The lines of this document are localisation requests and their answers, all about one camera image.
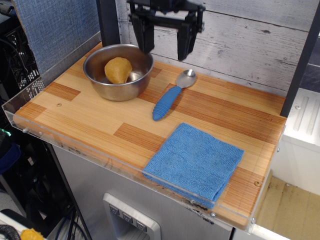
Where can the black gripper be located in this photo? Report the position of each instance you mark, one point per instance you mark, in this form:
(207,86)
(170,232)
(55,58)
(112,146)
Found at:
(184,15)

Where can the tan toy drumstick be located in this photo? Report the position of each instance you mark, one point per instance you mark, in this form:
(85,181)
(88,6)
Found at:
(117,70)

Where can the blue folded towel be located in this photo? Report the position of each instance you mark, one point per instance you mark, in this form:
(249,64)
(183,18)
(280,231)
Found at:
(194,164)

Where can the stainless steel bowl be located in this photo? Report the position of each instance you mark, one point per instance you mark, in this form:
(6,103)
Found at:
(138,80)

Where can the blue fabric panel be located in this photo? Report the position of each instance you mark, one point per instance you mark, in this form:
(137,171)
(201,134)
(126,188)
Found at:
(59,32)

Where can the black plastic crate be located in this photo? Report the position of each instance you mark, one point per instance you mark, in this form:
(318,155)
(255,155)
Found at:
(21,61)

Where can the stainless steel cabinet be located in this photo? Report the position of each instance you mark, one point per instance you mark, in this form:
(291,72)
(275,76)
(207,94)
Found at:
(89,181)

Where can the white plastic unit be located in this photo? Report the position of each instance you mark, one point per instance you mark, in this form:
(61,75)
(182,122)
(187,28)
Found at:
(296,160)

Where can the yellow toy bottom left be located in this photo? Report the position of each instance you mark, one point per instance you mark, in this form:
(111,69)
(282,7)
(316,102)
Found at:
(31,234)

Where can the blue handled metal spoon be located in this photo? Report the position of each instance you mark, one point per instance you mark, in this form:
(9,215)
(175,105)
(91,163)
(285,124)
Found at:
(186,79)

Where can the black vertical post left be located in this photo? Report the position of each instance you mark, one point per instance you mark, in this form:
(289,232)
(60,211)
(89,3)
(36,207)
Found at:
(108,22)

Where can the black vertical post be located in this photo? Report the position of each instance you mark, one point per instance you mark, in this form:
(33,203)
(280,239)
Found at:
(108,22)
(302,63)

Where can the clear acrylic guard rail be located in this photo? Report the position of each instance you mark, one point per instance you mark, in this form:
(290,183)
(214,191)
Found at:
(123,137)

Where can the black vertical post right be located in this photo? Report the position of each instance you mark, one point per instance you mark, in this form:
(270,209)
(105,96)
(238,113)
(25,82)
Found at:
(302,63)

